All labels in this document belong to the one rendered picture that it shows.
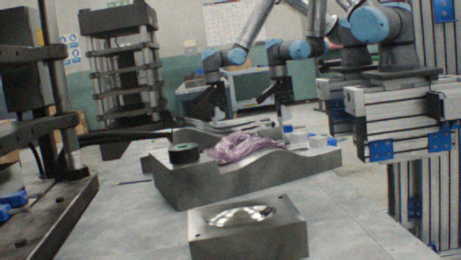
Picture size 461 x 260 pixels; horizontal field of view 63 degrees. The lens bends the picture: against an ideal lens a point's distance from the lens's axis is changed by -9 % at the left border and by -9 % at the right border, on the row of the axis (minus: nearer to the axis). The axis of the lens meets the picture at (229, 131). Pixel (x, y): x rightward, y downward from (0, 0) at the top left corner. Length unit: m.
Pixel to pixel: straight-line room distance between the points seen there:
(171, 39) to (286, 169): 7.01
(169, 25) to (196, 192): 7.11
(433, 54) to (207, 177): 1.05
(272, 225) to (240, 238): 0.06
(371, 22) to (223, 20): 6.78
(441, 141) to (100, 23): 4.65
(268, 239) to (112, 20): 4.95
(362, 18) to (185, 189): 0.75
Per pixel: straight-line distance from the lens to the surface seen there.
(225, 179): 1.02
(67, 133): 1.54
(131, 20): 5.43
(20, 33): 1.69
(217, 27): 7.98
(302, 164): 1.12
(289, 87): 1.66
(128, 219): 1.03
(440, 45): 1.71
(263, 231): 0.68
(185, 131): 1.38
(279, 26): 8.12
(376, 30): 1.30
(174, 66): 7.98
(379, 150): 1.48
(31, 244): 1.07
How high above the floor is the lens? 1.16
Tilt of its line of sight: 11 degrees down
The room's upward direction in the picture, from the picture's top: 8 degrees counter-clockwise
